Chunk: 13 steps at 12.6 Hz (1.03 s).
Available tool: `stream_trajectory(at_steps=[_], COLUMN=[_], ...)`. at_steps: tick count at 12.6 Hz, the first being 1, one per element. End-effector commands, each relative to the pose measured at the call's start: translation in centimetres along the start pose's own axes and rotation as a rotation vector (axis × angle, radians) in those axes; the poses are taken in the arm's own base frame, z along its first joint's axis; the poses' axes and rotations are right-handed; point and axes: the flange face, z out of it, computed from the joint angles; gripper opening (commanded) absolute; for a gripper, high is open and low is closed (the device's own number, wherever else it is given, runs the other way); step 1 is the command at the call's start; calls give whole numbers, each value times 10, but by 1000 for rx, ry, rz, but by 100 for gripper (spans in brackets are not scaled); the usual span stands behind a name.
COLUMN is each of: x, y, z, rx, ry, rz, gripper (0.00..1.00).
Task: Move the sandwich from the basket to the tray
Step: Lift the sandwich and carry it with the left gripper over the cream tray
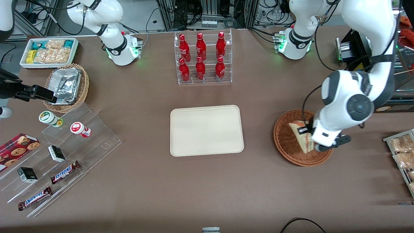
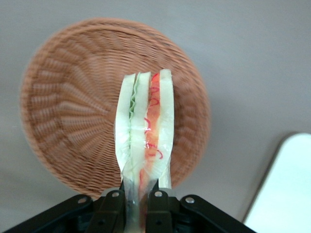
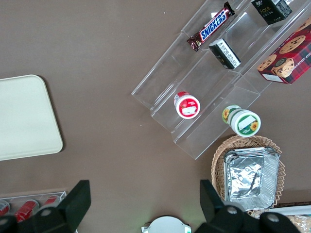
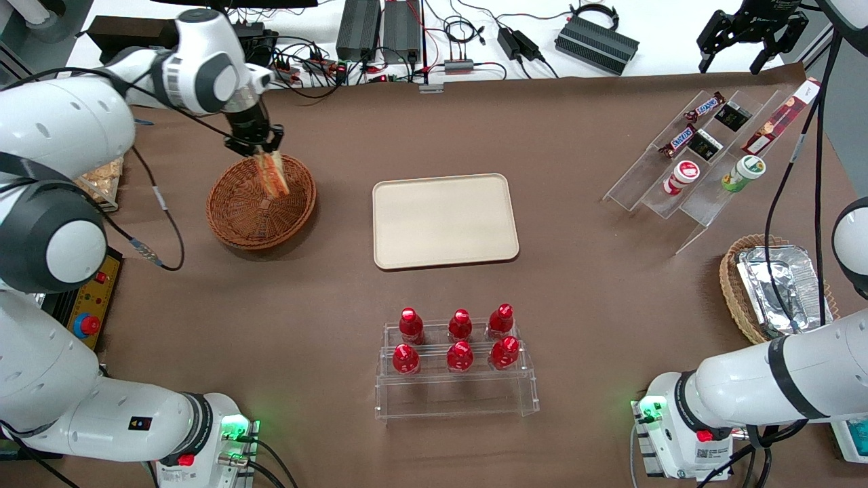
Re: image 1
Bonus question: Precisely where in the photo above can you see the clear acrylic bottle rack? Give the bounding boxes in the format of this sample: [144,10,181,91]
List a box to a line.
[174,29,233,85]

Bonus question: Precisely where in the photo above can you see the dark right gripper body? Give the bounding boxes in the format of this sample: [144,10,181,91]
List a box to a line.
[0,69,24,99]

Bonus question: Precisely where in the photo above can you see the red tartan cookie box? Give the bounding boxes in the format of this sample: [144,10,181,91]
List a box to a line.
[0,133,40,172]

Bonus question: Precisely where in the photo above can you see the cream plastic tray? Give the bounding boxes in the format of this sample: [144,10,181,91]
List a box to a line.
[170,105,244,157]

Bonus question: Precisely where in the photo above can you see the small bottle with green lid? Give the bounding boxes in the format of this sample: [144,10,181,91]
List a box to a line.
[39,111,64,128]

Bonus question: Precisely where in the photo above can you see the black glass food warmer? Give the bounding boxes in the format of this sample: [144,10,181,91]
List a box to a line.
[336,28,414,113]

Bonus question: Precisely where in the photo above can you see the Snickers chocolate bar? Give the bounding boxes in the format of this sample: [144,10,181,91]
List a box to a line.
[17,186,52,211]
[50,161,82,184]

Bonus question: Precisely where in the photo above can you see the triangle sandwich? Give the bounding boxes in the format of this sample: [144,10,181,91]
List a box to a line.
[289,120,315,154]

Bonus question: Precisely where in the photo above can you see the clear acrylic stepped display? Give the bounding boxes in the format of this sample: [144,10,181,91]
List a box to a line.
[0,103,123,218]

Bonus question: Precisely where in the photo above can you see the white plastic snack bin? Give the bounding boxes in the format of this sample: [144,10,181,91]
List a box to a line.
[19,38,79,70]

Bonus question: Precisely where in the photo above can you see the light tan wicker basket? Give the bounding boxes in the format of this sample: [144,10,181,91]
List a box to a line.
[43,63,90,113]

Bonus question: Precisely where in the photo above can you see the brown round wicker basket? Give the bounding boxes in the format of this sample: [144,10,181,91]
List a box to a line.
[273,109,334,167]

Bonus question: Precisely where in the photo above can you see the small bottle with red lid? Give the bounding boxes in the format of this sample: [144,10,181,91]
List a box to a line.
[70,122,92,138]

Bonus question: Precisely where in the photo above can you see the silver metal control box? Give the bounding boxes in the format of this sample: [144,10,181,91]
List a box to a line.
[336,37,354,62]

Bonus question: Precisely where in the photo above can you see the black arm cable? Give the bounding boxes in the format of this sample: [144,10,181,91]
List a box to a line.
[302,85,324,124]

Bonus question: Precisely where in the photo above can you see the grey wire rack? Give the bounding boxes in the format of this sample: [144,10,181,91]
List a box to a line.
[383,129,414,198]

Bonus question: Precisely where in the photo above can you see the small black carton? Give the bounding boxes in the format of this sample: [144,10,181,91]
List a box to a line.
[17,167,38,183]
[48,145,66,162]

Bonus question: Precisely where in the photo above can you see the aluminium equipment frame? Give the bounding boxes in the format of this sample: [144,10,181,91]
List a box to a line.
[155,0,260,31]

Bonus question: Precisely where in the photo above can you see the aluminium foil tray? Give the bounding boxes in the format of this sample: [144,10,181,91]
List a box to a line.
[48,68,82,105]

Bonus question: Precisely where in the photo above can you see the clear bag of puffed snacks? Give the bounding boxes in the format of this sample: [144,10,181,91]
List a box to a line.
[34,48,71,64]
[45,39,66,50]

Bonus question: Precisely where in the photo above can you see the red cola bottle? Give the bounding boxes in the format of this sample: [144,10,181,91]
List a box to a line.
[215,57,226,81]
[195,56,206,81]
[196,32,207,61]
[179,34,191,62]
[216,31,227,59]
[179,58,191,82]

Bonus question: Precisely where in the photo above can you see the black floor cable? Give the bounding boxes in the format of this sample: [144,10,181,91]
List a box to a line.
[280,217,327,233]

